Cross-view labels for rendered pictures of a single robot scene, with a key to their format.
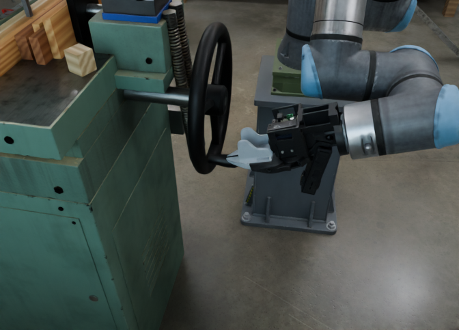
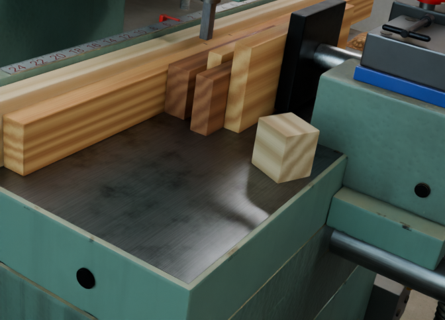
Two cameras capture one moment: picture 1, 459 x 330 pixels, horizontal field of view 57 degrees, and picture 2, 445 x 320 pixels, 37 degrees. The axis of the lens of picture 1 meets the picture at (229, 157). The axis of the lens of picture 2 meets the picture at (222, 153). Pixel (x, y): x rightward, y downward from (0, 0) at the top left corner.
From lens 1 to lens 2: 0.27 m
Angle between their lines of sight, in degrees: 20
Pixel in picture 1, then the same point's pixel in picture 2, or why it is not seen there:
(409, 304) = not seen: outside the picture
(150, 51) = (435, 171)
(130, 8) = (424, 71)
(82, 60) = (293, 150)
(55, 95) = (215, 207)
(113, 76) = (330, 199)
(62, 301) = not seen: outside the picture
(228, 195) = not seen: outside the picture
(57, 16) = (263, 48)
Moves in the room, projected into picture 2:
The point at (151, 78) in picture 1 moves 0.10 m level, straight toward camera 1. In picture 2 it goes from (415, 230) to (429, 313)
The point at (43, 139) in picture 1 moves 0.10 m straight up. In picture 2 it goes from (161, 307) to (177, 156)
